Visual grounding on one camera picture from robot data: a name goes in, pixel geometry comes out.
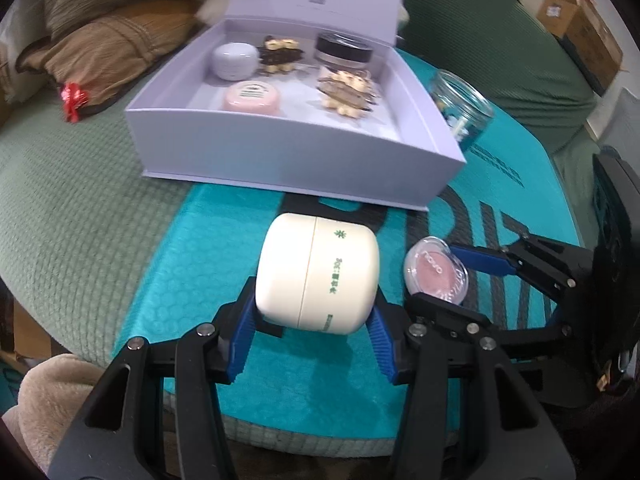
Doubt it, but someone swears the pink round compact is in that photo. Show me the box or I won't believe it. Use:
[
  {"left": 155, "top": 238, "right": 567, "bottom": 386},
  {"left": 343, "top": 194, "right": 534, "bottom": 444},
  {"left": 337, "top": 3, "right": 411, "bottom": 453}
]
[{"left": 222, "top": 80, "right": 281, "bottom": 116}]

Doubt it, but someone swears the brown bear hair claw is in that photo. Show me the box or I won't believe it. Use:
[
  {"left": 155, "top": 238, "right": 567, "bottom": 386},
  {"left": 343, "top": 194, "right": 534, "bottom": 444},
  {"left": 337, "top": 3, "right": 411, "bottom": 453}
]
[{"left": 257, "top": 36, "right": 304, "bottom": 74}]

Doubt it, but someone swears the white round case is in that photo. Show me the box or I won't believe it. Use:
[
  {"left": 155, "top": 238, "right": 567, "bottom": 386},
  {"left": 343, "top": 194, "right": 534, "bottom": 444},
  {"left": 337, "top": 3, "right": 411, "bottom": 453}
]
[{"left": 210, "top": 42, "right": 259, "bottom": 81}]

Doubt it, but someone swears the clear pink blush compact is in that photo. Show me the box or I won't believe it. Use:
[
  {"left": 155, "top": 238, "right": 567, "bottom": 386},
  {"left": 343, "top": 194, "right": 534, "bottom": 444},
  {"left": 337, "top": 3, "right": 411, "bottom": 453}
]
[{"left": 404, "top": 236, "right": 469, "bottom": 304}]

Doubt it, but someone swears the tan fuzzy trouser leg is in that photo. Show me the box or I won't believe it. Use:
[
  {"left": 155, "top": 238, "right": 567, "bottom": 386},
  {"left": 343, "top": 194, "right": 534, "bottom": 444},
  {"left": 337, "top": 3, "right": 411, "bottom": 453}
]
[{"left": 2, "top": 353, "right": 104, "bottom": 474}]

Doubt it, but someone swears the cream white jar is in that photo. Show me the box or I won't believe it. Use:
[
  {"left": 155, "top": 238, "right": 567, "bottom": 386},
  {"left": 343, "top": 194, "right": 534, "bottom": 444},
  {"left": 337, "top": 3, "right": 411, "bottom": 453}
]
[{"left": 255, "top": 214, "right": 380, "bottom": 335}]

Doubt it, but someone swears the black lid glass jar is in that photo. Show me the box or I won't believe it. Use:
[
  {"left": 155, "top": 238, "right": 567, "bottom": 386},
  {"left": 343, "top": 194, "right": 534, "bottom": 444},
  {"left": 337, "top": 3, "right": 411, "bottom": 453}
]
[{"left": 314, "top": 32, "right": 373, "bottom": 70}]

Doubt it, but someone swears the brown striped pillow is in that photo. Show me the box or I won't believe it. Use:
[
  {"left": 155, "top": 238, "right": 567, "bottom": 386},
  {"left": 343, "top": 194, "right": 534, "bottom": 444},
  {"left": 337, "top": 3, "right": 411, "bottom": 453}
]
[{"left": 15, "top": 0, "right": 198, "bottom": 119}]

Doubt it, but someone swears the cardboard box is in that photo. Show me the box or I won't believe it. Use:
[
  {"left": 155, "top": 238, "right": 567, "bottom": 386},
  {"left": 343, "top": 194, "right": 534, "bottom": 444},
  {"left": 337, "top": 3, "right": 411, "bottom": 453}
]
[{"left": 536, "top": 0, "right": 624, "bottom": 96}]

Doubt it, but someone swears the hedgehog hair claw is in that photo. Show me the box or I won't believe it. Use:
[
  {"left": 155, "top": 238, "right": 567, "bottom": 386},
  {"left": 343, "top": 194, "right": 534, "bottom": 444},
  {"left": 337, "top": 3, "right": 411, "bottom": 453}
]
[{"left": 317, "top": 70, "right": 378, "bottom": 119}]

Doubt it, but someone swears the lavender gift box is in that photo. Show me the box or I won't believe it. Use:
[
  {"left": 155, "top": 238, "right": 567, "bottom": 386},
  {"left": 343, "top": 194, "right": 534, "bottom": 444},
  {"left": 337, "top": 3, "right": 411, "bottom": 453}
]
[{"left": 125, "top": 0, "right": 465, "bottom": 210}]

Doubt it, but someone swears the red tassel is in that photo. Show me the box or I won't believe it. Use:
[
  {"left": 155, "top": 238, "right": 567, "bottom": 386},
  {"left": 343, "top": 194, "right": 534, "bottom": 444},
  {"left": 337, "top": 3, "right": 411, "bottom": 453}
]
[{"left": 60, "top": 82, "right": 89, "bottom": 124}]

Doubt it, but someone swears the clear glass candy jar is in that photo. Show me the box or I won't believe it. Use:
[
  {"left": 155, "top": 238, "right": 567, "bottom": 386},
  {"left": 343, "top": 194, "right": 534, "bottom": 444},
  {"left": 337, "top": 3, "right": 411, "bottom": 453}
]
[{"left": 428, "top": 70, "right": 494, "bottom": 152}]

